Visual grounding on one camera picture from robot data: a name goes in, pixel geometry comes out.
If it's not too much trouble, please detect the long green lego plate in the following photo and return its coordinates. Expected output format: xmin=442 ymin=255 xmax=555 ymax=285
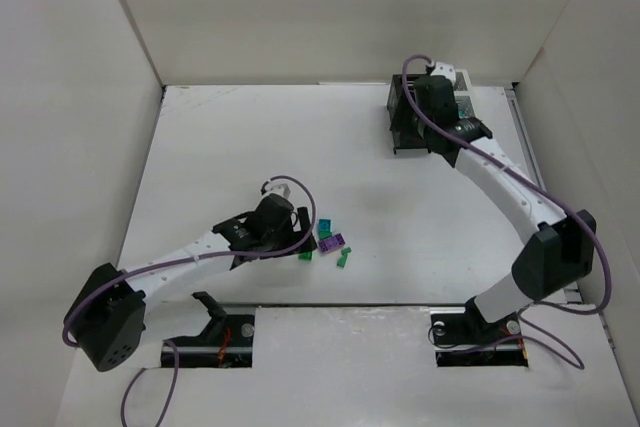
xmin=298 ymin=252 xmax=313 ymax=262

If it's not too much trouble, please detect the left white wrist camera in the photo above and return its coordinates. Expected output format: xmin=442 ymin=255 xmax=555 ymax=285
xmin=260 ymin=181 xmax=291 ymax=200

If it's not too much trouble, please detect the purple lego plate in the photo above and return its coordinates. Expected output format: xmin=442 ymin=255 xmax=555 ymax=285
xmin=318 ymin=234 xmax=346 ymax=254

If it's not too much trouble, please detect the teal square lego piece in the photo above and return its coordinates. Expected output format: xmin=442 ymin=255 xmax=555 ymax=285
xmin=318 ymin=219 xmax=332 ymax=232

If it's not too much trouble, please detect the small green lego piece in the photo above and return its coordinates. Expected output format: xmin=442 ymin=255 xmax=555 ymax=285
xmin=336 ymin=247 xmax=351 ymax=268

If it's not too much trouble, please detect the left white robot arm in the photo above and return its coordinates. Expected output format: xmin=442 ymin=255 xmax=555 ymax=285
xmin=62 ymin=194 xmax=317 ymax=372

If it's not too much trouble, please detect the black slatted container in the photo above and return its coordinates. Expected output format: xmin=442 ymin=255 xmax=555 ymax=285
xmin=386 ymin=74 xmax=429 ymax=154

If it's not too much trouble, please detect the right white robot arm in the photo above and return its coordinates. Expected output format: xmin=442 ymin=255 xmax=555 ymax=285
xmin=387 ymin=74 xmax=596 ymax=345

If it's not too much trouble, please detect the white slatted container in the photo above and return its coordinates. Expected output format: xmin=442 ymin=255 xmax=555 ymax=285
xmin=454 ymin=69 xmax=475 ymax=118

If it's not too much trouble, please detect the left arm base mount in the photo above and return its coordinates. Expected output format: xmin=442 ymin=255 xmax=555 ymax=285
xmin=160 ymin=313 xmax=255 ymax=369

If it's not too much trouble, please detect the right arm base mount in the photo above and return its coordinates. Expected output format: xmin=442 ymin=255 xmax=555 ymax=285
xmin=427 ymin=312 xmax=529 ymax=368

